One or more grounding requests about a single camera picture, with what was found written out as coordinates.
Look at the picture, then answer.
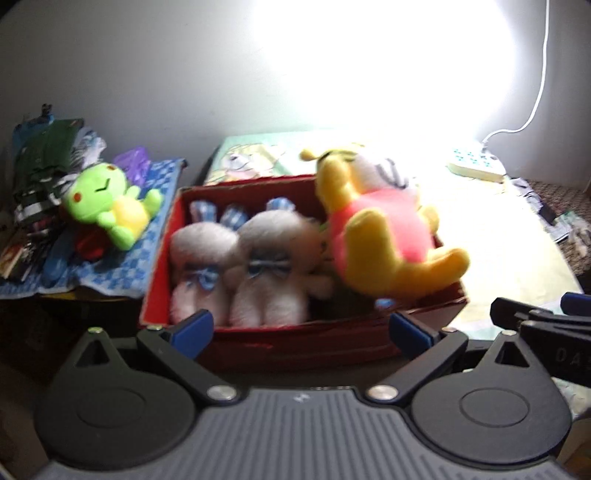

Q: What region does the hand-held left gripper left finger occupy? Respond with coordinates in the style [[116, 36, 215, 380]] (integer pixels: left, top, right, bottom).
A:
[[74, 309, 238, 401]]

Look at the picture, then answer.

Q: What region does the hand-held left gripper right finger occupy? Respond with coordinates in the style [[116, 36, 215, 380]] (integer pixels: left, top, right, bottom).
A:
[[365, 310, 532, 402]]

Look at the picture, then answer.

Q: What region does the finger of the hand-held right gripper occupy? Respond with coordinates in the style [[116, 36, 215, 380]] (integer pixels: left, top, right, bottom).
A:
[[490, 298, 591, 330], [561, 292, 591, 317]]

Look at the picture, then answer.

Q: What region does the red cardboard box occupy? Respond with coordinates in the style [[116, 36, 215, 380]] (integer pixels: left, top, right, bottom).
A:
[[139, 174, 471, 374]]

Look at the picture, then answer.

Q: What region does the yellow plush tiger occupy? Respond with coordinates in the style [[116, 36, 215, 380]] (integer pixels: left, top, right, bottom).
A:
[[300, 143, 471, 298]]

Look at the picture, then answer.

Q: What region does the white plush rabbit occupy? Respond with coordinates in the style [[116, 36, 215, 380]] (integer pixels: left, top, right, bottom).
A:
[[230, 198, 334, 328]]

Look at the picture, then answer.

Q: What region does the printed cartoon blanket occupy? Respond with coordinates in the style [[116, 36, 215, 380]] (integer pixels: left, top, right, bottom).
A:
[[205, 131, 585, 416]]

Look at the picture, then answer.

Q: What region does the blue checkered cloth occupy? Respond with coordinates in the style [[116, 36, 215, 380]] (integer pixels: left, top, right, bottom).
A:
[[0, 158, 188, 298]]

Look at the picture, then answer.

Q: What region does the brown floral cloth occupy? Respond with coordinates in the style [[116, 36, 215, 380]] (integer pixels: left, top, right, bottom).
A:
[[522, 178, 591, 296]]

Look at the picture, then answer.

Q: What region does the red cloth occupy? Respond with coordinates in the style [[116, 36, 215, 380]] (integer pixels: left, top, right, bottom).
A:
[[74, 226, 112, 261]]

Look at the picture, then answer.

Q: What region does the white power strip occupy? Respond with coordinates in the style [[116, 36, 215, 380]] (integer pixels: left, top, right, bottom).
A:
[[447, 147, 506, 183]]

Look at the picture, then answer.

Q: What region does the green plush frog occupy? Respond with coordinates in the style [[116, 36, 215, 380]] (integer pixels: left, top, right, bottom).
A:
[[62, 162, 164, 252]]

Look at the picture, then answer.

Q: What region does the purple plastic bag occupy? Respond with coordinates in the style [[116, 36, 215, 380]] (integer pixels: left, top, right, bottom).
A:
[[113, 147, 153, 183]]

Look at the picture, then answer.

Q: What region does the pile of clothes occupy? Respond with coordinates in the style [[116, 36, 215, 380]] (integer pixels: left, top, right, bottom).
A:
[[0, 104, 109, 282]]

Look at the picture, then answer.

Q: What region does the white plug cable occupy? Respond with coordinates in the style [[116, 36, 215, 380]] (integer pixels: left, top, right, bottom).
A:
[[480, 0, 552, 153]]

